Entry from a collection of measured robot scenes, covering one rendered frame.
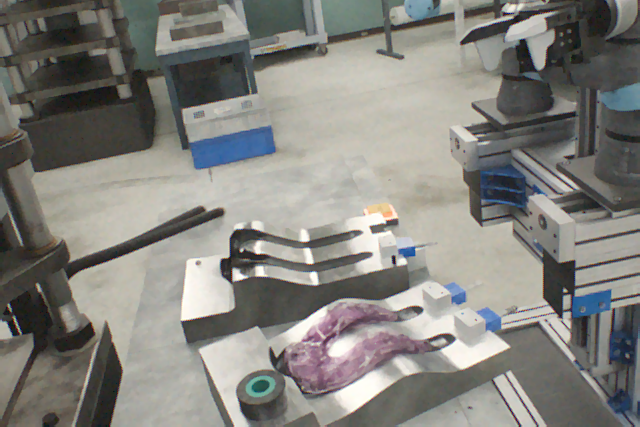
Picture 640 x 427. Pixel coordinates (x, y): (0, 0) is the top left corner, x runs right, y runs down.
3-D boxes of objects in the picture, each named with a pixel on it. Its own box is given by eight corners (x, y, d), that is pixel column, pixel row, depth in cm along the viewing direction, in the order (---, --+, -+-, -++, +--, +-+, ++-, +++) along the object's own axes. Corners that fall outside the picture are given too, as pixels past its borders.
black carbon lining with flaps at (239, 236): (362, 234, 155) (358, 200, 151) (377, 268, 140) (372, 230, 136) (222, 261, 153) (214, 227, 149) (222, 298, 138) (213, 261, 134)
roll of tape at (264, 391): (275, 426, 96) (271, 408, 95) (230, 415, 100) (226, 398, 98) (297, 390, 103) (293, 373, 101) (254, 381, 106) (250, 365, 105)
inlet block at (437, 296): (475, 287, 135) (473, 266, 133) (490, 298, 131) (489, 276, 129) (423, 309, 131) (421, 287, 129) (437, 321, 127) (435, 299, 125)
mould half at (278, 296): (384, 242, 163) (378, 196, 158) (410, 298, 140) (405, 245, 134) (192, 280, 160) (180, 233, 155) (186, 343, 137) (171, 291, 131)
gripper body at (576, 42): (563, 75, 77) (621, 50, 83) (556, 3, 74) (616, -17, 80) (514, 75, 83) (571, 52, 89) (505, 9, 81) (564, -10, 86)
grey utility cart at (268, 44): (316, 48, 767) (304, -32, 729) (331, 56, 722) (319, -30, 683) (229, 68, 739) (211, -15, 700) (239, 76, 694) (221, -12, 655)
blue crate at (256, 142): (269, 136, 498) (264, 110, 489) (277, 153, 460) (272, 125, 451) (192, 152, 489) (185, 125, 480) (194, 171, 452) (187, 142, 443)
